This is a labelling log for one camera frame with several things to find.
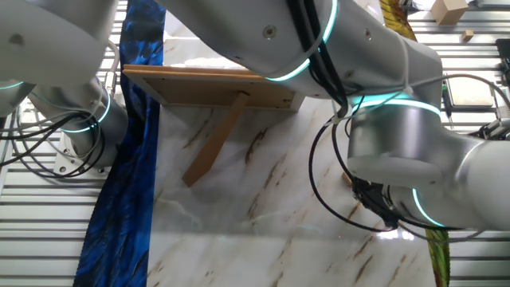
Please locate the grey flat plate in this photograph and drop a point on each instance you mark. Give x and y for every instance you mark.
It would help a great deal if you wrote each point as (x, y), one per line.
(470, 93)

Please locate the white marble pattern mat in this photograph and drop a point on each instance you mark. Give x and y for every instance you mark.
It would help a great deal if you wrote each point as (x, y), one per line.
(247, 223)

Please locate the black box device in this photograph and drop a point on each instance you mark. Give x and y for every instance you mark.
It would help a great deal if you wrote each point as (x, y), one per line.
(504, 60)

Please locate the small wooden cube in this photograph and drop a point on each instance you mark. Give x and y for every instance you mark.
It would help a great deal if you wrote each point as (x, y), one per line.
(347, 179)

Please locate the tiny wooden block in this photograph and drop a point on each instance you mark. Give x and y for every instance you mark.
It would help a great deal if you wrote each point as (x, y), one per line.
(468, 35)

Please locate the yellow green painting mat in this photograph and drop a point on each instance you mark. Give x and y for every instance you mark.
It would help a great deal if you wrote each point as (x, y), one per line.
(440, 259)

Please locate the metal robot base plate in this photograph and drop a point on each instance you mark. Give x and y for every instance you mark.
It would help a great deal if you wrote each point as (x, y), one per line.
(65, 161)

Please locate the wooden picture frame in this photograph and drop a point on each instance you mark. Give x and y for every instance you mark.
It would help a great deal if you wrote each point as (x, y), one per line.
(207, 89)

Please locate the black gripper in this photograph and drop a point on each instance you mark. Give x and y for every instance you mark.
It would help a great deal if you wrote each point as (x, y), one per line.
(378, 209)

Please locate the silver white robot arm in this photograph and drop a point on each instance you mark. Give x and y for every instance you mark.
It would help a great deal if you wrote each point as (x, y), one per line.
(378, 52)

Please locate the blue painting mat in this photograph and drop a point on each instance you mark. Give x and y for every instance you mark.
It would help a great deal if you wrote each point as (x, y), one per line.
(123, 199)

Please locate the black pen green tip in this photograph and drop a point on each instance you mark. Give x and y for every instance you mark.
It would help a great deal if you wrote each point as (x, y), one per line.
(447, 103)

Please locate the large light wooden block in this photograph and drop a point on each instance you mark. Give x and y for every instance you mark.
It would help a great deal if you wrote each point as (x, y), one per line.
(448, 11)

